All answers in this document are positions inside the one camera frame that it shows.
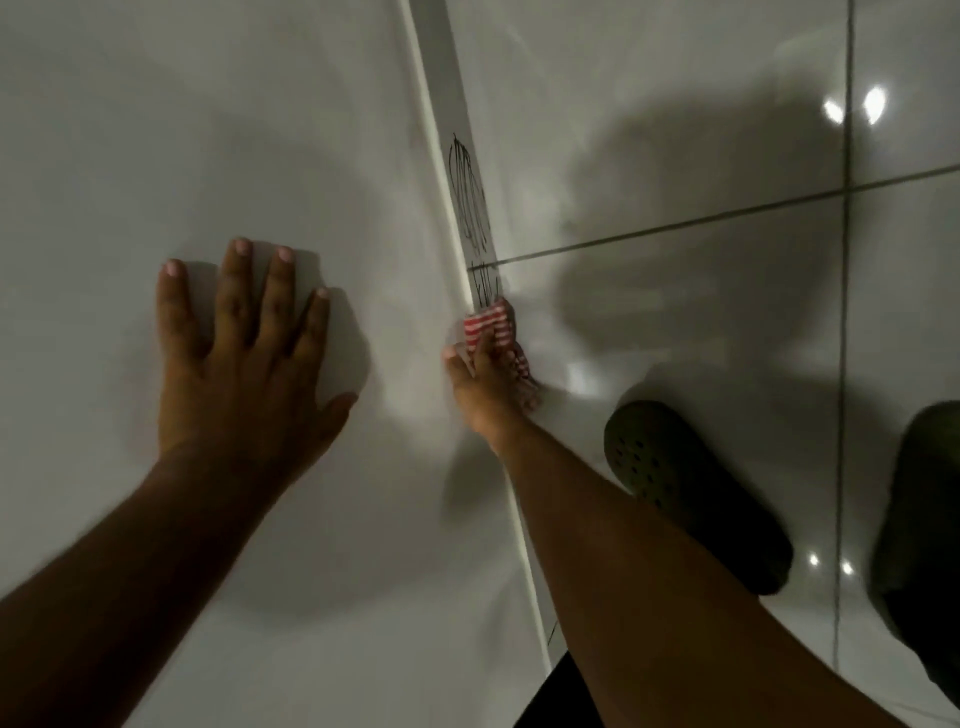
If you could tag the person's left little finger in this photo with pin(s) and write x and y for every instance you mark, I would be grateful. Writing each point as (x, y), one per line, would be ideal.
(176, 307)

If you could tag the person's right hand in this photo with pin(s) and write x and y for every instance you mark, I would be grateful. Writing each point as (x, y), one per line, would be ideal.
(491, 397)

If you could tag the person's left middle finger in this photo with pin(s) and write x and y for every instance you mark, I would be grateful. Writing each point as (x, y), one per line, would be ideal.
(276, 292)

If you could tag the red white striped cloth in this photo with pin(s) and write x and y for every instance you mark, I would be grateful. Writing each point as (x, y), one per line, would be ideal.
(489, 321)

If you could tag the dark green clog shoe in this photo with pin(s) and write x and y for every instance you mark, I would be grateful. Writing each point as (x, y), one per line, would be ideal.
(922, 540)
(690, 495)

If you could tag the person's right forearm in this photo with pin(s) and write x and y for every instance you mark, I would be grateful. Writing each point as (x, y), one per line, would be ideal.
(637, 600)

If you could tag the person's left thumb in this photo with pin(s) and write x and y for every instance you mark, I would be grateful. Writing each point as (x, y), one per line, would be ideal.
(336, 414)

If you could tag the person's left forearm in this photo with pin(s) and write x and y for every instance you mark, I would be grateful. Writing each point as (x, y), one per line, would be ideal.
(142, 585)

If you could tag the person's left hand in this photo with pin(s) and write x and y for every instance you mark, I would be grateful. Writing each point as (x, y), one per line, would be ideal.
(225, 390)

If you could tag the person's right thumb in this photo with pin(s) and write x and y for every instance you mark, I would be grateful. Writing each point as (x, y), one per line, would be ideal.
(457, 369)

